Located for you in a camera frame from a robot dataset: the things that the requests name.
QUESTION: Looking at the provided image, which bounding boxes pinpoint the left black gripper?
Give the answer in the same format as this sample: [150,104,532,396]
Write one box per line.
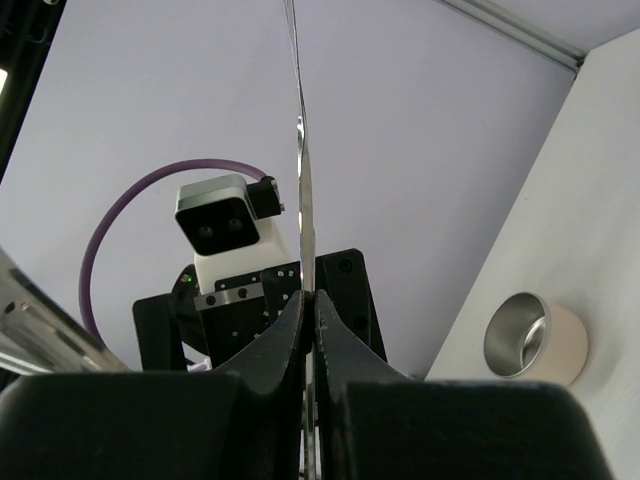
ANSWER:
[132,249,386,371]

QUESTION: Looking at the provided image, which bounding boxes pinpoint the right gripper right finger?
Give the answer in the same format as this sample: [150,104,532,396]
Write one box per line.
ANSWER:
[315,291,613,479]

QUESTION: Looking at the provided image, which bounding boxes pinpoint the cream steel lunch container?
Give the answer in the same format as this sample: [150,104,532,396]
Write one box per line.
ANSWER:
[483,292,589,386]

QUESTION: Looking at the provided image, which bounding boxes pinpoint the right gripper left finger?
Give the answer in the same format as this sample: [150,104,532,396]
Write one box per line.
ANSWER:
[1,293,305,479]

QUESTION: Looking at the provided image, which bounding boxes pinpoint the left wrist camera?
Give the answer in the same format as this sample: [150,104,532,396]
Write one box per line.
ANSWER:
[175,174,291,294]

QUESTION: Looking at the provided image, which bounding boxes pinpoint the steel serving tongs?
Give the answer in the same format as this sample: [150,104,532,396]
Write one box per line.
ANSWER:
[283,0,318,479]

